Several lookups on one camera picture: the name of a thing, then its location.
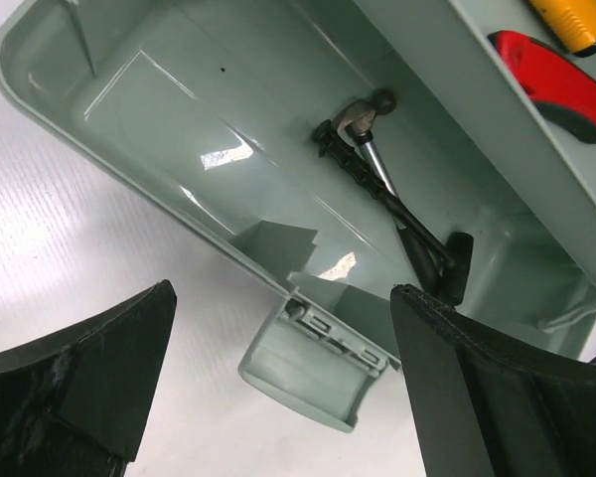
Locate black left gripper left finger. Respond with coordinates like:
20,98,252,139
0,280,177,476

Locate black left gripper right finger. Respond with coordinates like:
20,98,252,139
390,285,596,476

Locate black handled pliers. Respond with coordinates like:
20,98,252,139
311,119,474,307

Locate small steel claw hammer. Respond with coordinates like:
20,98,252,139
333,88,440,295

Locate green plastic tool box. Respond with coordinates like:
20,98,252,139
0,1,596,432

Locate yellow utility knife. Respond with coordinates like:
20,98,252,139
528,0,596,58

